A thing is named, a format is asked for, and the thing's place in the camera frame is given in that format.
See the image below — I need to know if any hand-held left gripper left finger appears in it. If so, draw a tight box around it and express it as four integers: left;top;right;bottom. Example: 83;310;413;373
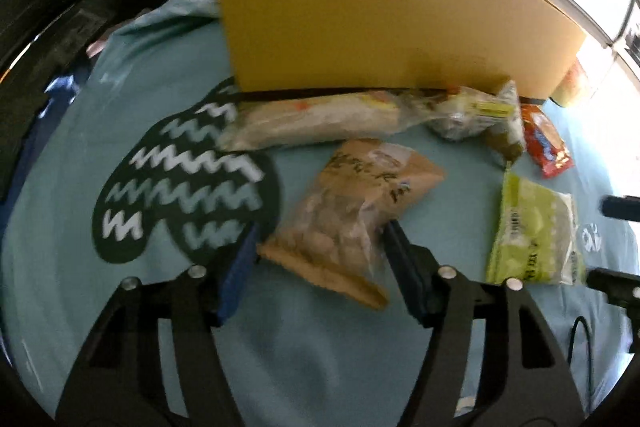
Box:
54;222;263;427

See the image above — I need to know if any yellow cardboard box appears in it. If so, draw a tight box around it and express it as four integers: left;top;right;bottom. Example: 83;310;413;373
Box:
210;0;587;100

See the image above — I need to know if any blue cloth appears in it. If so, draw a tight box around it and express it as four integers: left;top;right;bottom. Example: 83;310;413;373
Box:
42;74;76;102

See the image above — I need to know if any black cable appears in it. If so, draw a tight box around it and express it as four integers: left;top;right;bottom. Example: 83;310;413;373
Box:
570;316;601;408

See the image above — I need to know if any dark olive snack packet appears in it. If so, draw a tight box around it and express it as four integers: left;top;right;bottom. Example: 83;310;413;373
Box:
482;79;526;168

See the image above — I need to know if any clear packet with yellow label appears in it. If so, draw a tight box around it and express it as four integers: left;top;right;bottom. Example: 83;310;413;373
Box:
425;86;521;142

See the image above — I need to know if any long clear bread packet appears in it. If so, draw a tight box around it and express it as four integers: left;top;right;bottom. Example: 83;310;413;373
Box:
217;88;436;152

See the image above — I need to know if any brown nut packet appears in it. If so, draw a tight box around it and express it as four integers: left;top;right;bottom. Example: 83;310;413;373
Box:
256;138;446;310

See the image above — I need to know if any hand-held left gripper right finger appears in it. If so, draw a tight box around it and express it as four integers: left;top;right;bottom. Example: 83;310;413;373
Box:
382;219;587;427

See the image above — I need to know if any red snack packet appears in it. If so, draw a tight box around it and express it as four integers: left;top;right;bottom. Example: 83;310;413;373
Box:
521;103;573;179

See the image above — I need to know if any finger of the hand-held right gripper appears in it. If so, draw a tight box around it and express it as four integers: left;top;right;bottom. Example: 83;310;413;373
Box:
601;194;640;223
586;269;640;325

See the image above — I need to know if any teal printed cloth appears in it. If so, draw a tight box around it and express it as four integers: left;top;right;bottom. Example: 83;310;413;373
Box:
0;0;636;427

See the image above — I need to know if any green snack packet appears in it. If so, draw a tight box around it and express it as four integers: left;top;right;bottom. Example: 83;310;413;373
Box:
485;169;587;287

